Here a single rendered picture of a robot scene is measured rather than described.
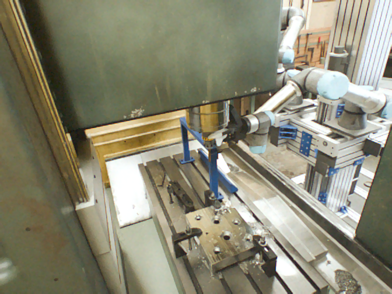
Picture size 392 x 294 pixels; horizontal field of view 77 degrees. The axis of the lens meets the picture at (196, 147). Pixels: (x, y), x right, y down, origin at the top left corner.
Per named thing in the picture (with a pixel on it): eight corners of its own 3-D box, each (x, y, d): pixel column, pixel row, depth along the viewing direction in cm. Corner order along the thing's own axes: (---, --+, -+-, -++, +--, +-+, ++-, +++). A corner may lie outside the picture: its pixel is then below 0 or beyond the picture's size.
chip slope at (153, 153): (211, 158, 229) (210, 133, 217) (254, 205, 172) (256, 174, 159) (112, 186, 203) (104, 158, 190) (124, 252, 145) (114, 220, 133)
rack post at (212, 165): (220, 192, 143) (219, 147, 129) (224, 198, 139) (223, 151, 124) (204, 198, 140) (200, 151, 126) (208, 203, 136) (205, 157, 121)
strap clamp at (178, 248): (201, 242, 113) (199, 218, 106) (204, 247, 111) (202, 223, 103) (173, 252, 109) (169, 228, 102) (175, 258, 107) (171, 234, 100)
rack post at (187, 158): (192, 157, 179) (189, 119, 165) (195, 160, 175) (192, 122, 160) (179, 160, 176) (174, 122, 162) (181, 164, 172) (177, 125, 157)
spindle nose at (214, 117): (178, 123, 96) (175, 93, 90) (212, 112, 103) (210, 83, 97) (202, 137, 84) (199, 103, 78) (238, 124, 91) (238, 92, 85)
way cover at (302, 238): (241, 175, 203) (241, 158, 196) (331, 265, 129) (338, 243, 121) (207, 185, 194) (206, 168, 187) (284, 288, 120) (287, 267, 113)
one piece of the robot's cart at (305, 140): (299, 151, 186) (303, 130, 177) (308, 157, 178) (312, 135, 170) (298, 152, 185) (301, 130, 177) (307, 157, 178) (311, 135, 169)
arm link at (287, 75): (300, 92, 177) (303, 73, 171) (281, 90, 184) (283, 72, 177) (304, 87, 186) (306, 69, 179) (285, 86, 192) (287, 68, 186)
